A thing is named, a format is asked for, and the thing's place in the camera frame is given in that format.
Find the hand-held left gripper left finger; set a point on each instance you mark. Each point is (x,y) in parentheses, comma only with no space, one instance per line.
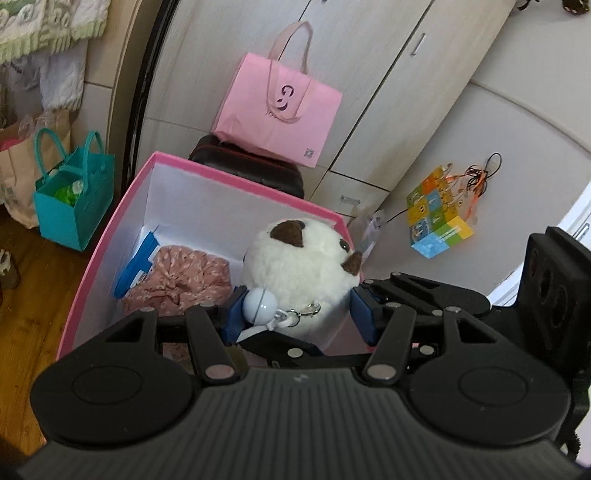
(233,318)

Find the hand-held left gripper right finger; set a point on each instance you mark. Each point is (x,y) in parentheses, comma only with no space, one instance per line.
(364,318)

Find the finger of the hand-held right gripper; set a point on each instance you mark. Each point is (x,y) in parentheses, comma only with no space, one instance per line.
(429,290)
(295,353)

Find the pink floral cloth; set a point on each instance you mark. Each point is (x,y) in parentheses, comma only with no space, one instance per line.
(184,277)

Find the white brown plush cat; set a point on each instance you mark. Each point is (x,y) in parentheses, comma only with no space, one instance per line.
(300,263)

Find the blue wet wipes packet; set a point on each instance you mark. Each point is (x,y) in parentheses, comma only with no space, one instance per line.
(138,267)

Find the pink storage box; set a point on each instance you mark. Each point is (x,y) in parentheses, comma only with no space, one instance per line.
(184,198)

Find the colourful paper gift bag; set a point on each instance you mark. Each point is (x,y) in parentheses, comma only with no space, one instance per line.
(434,226)

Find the black case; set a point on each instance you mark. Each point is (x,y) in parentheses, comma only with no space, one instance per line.
(258,170)

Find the teal tote bag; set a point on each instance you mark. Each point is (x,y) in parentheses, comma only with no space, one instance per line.
(69,217)

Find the pink paper bag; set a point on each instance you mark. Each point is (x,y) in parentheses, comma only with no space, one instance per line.
(277,120)

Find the brown paper bag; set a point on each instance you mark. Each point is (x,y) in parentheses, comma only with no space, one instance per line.
(14,184)

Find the white hanging cloth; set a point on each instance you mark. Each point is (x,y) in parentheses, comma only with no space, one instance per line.
(62,78)

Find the black curved frame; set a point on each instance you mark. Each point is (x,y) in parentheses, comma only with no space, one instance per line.
(143,83)

